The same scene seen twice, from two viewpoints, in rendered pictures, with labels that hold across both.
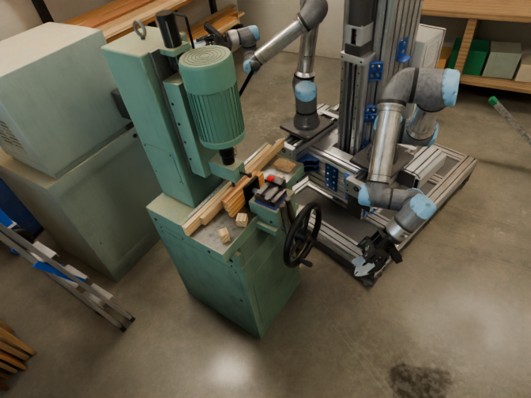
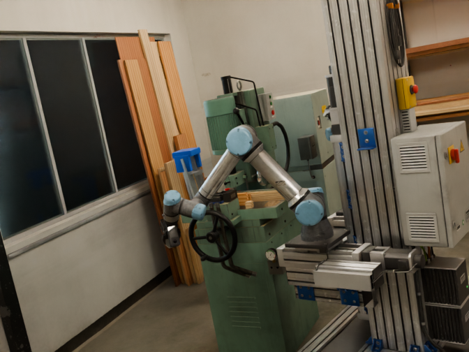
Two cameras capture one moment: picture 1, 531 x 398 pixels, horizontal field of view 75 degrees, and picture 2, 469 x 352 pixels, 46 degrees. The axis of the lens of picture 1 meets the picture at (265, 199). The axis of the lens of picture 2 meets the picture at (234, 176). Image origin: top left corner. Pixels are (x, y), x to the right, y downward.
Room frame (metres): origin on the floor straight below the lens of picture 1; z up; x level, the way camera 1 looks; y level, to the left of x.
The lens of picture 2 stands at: (0.46, -2.93, 1.57)
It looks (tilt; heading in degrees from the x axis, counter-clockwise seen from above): 9 degrees down; 78
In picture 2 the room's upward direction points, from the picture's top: 10 degrees counter-clockwise
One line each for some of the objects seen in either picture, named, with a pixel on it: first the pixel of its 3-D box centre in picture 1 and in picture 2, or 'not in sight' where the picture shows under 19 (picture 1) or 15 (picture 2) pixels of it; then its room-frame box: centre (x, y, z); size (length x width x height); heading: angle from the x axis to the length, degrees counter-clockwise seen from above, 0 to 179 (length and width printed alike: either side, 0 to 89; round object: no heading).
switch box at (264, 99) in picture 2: not in sight; (266, 106); (1.44, 0.28, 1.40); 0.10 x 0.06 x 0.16; 49
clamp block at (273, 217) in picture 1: (273, 204); (222, 209); (1.00, -0.03, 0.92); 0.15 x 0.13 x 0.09; 139
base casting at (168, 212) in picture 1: (220, 204); (250, 220); (1.20, 0.22, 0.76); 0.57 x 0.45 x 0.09; 49
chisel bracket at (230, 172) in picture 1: (227, 168); (235, 180); (1.14, 0.14, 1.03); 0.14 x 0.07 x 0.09; 49
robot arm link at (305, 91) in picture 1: (306, 96); not in sight; (1.71, -0.30, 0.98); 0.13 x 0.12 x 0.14; 176
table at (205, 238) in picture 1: (257, 204); (231, 212); (1.06, 0.04, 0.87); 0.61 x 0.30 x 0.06; 139
